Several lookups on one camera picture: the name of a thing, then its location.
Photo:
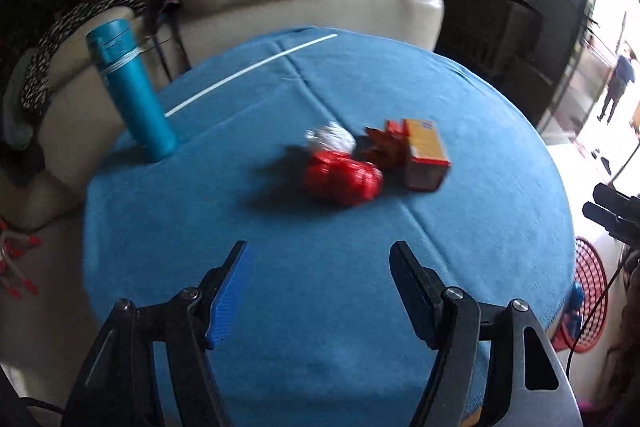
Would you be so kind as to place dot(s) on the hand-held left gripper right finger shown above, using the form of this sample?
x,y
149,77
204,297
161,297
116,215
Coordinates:
x,y
417,302

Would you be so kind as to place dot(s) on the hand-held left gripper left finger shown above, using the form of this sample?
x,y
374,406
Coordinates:
x,y
230,302

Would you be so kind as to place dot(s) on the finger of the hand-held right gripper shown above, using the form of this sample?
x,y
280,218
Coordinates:
x,y
607,219
617,199

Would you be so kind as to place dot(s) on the red mesh basket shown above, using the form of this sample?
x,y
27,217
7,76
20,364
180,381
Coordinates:
x,y
591,267

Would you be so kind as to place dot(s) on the red shiny wrapper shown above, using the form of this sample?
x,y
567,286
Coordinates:
x,y
345,179

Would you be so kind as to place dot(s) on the orange cardboard box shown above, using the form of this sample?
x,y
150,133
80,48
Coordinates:
x,y
425,157

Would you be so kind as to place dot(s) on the red gold wrapper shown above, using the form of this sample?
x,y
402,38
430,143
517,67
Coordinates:
x,y
385,147

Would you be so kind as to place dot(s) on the white wrapper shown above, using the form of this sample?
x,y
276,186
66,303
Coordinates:
x,y
330,138

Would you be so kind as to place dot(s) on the person's right forearm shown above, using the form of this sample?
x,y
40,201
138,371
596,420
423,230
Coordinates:
x,y
629,332

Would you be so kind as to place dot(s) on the blue table cloth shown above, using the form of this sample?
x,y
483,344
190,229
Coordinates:
x,y
320,307

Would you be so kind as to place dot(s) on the red white toy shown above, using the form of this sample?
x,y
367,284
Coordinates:
x,y
15,257

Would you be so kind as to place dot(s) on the blue thermos bottle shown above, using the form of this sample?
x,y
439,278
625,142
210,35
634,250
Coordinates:
x,y
135,97

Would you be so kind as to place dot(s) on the dark wooden slatted cabinet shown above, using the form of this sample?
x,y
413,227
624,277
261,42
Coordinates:
x,y
475,22

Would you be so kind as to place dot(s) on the dark clothes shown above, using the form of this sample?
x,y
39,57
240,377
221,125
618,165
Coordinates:
x,y
22,152

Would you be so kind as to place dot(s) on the black white speckled garment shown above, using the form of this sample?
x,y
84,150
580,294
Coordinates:
x,y
65,27

